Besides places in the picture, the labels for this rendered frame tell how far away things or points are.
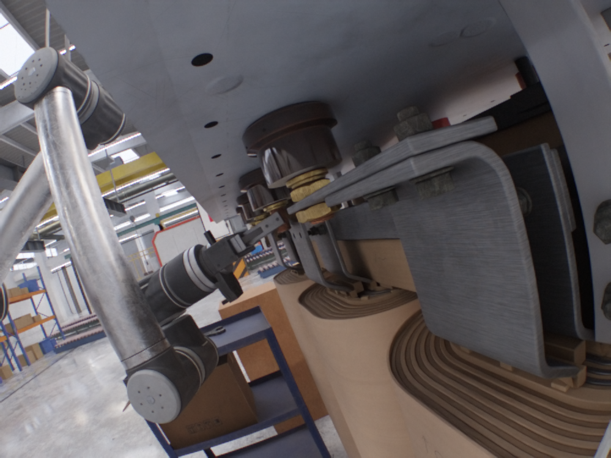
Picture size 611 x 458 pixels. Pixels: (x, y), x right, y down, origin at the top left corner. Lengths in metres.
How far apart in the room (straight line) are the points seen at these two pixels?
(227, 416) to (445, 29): 1.37
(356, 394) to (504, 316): 0.43
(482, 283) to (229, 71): 0.21
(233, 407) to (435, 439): 1.14
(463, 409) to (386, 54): 0.30
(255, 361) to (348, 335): 1.43
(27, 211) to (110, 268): 0.55
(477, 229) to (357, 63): 0.18
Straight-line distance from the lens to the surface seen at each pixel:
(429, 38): 0.31
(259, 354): 1.90
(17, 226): 1.12
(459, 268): 0.21
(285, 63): 0.25
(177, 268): 0.66
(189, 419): 1.41
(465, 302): 0.22
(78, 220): 0.62
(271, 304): 1.82
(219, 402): 1.36
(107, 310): 0.58
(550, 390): 0.26
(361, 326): 0.49
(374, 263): 0.58
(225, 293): 0.65
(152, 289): 0.70
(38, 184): 1.04
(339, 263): 0.59
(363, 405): 0.60
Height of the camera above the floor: 1.25
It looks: 2 degrees down
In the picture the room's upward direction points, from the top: 20 degrees counter-clockwise
